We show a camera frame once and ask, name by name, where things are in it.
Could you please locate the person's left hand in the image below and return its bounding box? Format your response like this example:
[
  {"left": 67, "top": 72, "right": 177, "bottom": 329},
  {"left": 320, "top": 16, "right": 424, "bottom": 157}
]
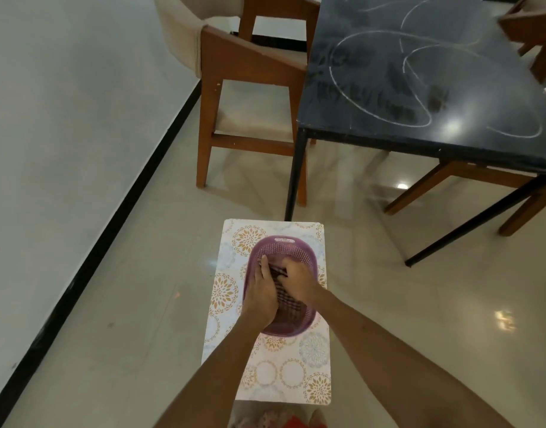
[{"left": 240, "top": 255, "right": 281, "bottom": 331}]

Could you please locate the person's right hand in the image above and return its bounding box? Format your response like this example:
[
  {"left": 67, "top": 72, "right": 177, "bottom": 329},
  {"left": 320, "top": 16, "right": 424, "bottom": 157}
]
[{"left": 272, "top": 257, "right": 327, "bottom": 306}]

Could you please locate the brown striped cloth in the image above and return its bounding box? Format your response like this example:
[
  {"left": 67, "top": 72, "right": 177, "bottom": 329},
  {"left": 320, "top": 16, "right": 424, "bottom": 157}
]
[{"left": 267, "top": 262, "right": 309, "bottom": 324}]

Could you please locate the beige stool with patterned top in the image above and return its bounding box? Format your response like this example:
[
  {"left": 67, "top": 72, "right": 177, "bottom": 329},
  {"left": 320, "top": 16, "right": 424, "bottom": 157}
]
[{"left": 201, "top": 219, "right": 332, "bottom": 406}]

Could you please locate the beige cushioned wooden chair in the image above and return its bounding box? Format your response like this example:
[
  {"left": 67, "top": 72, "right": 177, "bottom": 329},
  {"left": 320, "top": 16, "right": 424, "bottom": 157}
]
[
  {"left": 153, "top": 0, "right": 322, "bottom": 208},
  {"left": 383, "top": 0, "right": 546, "bottom": 238}
]

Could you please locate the person's right forearm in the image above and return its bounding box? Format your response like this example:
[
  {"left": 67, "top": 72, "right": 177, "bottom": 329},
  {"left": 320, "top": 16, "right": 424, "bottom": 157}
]
[{"left": 306, "top": 287, "right": 514, "bottom": 428}]

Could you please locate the person's left forearm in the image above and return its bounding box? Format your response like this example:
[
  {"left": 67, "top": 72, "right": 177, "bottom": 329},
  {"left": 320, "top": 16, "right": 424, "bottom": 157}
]
[{"left": 155, "top": 307, "right": 278, "bottom": 428}]

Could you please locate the person's red garment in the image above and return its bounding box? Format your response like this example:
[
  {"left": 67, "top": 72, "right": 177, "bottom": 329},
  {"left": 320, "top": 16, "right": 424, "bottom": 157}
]
[{"left": 254, "top": 410, "right": 316, "bottom": 428}]

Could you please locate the purple plastic basket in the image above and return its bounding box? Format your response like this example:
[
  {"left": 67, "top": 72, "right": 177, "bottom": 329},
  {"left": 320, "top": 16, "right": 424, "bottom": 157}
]
[{"left": 242, "top": 235, "right": 322, "bottom": 338}]

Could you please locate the black marble table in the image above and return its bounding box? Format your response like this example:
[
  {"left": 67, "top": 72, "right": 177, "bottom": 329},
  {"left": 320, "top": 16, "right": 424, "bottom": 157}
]
[{"left": 284, "top": 0, "right": 546, "bottom": 269}]

